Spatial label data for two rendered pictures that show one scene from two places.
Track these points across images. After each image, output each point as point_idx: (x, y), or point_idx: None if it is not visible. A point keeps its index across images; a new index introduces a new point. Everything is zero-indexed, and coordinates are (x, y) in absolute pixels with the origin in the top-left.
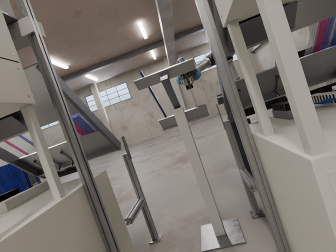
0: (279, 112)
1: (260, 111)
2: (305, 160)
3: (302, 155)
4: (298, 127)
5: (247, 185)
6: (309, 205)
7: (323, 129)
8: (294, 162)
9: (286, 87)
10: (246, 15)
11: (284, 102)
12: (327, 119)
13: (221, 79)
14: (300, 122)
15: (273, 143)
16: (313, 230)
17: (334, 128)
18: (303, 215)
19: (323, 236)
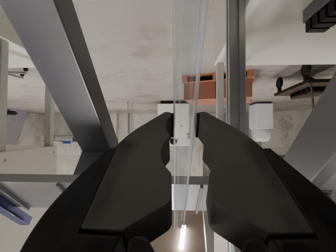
0: (324, 2)
1: None
2: (214, 62)
3: (215, 63)
4: (216, 76)
5: None
6: (216, 31)
7: (252, 51)
8: (216, 53)
9: (216, 94)
10: None
11: (330, 21)
12: (281, 40)
13: (228, 100)
14: (216, 79)
15: (222, 49)
16: (217, 11)
17: (255, 53)
18: (219, 9)
19: (215, 21)
